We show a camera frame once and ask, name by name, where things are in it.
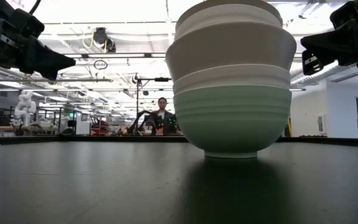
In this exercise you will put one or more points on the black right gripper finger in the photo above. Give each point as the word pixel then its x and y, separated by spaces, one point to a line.
pixel 337 46
pixel 311 63

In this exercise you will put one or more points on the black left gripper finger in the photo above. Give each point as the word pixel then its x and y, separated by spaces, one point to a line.
pixel 48 60

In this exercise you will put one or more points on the white bowl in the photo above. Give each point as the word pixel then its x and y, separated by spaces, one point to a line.
pixel 228 17
pixel 232 77

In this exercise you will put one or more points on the cream bowl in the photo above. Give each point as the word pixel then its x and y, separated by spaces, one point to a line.
pixel 228 49

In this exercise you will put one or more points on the taupe bowl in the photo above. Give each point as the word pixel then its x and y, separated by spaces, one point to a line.
pixel 222 2

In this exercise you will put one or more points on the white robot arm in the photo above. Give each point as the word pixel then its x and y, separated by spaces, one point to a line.
pixel 25 105

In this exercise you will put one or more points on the black background robot arm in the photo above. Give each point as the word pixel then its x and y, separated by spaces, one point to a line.
pixel 141 119

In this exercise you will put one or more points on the grey horizontal bar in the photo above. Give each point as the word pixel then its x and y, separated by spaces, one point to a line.
pixel 42 80

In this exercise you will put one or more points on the black light stand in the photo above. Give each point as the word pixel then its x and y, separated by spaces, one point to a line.
pixel 137 93

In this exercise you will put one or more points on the mint green bowl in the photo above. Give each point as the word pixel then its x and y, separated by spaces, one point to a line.
pixel 232 124

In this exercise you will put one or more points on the person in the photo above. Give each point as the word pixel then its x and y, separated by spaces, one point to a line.
pixel 163 105

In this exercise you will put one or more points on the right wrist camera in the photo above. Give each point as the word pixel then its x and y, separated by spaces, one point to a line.
pixel 345 14

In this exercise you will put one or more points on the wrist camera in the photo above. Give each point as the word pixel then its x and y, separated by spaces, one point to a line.
pixel 345 14
pixel 28 23

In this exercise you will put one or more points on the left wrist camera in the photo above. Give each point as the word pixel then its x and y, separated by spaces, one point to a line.
pixel 28 23

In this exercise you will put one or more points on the black hanging camera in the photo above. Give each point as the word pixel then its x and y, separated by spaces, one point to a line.
pixel 102 39

